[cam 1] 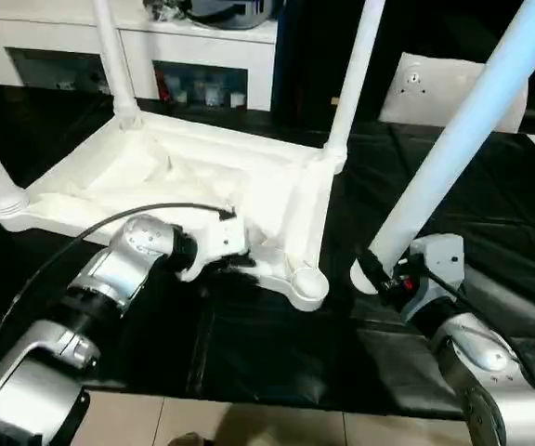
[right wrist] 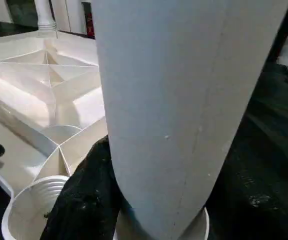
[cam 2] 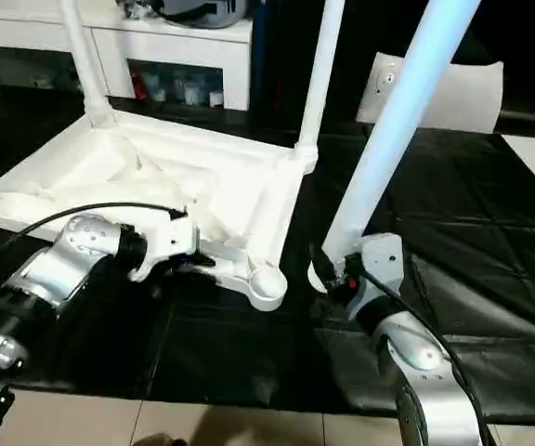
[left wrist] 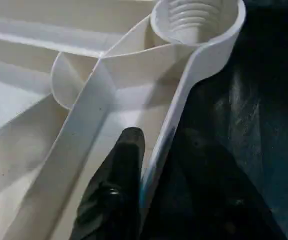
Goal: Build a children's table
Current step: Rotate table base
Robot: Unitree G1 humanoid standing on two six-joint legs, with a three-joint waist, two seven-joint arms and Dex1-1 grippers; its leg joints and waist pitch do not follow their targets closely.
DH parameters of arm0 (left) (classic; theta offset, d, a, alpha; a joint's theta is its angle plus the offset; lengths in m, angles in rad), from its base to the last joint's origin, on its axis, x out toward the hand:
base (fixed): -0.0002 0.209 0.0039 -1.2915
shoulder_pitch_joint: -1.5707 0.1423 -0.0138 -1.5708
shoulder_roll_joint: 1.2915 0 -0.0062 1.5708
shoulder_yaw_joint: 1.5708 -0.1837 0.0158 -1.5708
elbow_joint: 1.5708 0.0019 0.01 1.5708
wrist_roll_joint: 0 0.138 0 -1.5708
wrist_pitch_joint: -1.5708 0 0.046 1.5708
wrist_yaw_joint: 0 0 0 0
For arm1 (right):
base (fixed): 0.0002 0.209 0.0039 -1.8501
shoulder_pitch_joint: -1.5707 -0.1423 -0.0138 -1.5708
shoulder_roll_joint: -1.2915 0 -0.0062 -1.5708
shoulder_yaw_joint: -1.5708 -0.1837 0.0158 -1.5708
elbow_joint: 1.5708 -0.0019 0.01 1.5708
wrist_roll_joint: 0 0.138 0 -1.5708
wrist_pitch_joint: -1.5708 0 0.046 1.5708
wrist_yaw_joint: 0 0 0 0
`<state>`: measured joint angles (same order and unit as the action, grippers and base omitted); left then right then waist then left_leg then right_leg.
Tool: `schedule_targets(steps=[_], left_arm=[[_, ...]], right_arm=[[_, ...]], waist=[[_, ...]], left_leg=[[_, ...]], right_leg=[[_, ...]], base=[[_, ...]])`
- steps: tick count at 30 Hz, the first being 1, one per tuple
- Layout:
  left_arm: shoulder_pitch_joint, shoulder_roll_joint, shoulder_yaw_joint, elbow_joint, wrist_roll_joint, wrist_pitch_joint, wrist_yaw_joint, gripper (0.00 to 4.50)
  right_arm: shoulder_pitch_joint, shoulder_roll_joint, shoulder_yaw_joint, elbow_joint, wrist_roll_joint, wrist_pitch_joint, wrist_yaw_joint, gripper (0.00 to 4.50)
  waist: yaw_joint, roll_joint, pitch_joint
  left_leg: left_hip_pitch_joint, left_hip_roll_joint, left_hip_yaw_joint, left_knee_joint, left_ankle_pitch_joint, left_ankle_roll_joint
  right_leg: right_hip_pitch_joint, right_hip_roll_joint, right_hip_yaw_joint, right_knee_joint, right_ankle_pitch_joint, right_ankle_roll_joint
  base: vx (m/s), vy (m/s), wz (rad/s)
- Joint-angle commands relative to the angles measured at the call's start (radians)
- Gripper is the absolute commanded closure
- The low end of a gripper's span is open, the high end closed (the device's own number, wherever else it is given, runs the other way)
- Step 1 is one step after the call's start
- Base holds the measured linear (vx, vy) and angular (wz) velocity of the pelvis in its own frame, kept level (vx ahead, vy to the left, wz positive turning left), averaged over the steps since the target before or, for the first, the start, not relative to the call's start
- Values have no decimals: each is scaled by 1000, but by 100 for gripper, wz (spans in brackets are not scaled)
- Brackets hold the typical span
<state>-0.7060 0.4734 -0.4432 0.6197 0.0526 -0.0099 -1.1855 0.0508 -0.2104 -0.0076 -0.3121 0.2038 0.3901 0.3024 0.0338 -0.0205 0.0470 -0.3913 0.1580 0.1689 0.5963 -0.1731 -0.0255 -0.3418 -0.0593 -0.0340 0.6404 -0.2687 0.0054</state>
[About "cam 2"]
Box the white plastic table top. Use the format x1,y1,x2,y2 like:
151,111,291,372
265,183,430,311
0,110,320,312

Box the white plastic table leg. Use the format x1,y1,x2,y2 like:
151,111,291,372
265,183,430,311
59,0,118,129
294,0,347,174
307,0,483,293

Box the black work mat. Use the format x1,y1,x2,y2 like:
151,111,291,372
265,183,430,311
0,82,535,419

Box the white plastic bag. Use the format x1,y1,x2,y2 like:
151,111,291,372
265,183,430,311
355,52,506,135

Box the metal cooking pot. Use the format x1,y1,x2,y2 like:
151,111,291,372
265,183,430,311
119,0,252,29

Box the white cabinet with glass doors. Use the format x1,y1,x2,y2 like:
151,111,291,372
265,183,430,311
0,0,254,112

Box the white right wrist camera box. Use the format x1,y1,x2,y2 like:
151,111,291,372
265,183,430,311
359,233,406,295

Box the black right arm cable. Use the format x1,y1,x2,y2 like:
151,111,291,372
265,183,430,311
356,269,491,446

